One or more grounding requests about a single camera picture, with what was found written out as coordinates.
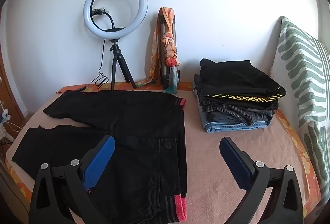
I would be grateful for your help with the wooden door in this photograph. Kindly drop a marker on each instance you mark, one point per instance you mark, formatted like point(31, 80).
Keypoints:
point(7, 90)

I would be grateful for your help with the black mini tripod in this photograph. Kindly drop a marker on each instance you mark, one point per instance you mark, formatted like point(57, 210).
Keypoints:
point(114, 64)

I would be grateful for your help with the black pants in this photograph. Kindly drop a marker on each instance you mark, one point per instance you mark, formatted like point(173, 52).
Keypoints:
point(141, 121)

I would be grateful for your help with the green white patterned pillow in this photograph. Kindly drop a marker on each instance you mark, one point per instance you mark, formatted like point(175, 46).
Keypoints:
point(301, 64)

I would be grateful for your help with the folded tripod with orange scarf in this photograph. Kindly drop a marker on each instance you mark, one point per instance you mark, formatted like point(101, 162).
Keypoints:
point(169, 48)

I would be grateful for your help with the pile of dark clothes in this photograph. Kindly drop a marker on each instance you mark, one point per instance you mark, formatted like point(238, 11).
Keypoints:
point(239, 113)

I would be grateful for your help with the folded black garment yellow trim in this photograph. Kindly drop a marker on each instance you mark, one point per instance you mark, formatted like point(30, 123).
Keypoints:
point(232, 77)

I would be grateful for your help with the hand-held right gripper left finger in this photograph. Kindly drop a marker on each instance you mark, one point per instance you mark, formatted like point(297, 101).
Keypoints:
point(99, 162)

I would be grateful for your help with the folded blue jeans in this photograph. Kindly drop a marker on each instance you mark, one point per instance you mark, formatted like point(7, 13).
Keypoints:
point(219, 126)

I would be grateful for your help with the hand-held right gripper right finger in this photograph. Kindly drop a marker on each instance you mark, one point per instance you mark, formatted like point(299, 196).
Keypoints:
point(236, 159)

